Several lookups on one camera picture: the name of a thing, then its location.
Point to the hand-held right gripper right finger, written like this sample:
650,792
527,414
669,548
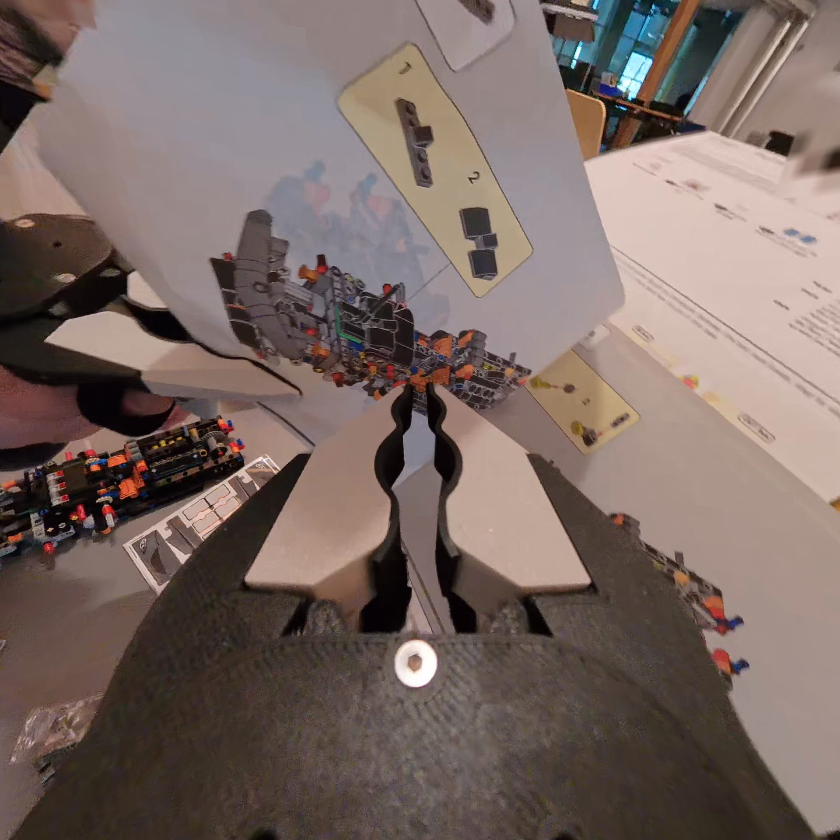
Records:
512,525

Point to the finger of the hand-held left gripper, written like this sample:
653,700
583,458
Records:
164,367

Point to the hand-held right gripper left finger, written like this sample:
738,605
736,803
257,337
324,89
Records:
321,518

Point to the black orange lego car chassis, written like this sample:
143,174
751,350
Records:
131,466

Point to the lego instruction booklet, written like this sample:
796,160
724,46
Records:
262,131

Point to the lego sticker sheet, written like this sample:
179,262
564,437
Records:
190,525

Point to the person's left hand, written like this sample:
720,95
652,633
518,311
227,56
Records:
39,413

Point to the small clear plastic bag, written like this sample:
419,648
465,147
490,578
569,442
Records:
56,728

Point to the wooden chair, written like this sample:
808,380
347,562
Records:
586,121

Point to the wooden post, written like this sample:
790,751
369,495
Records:
663,52

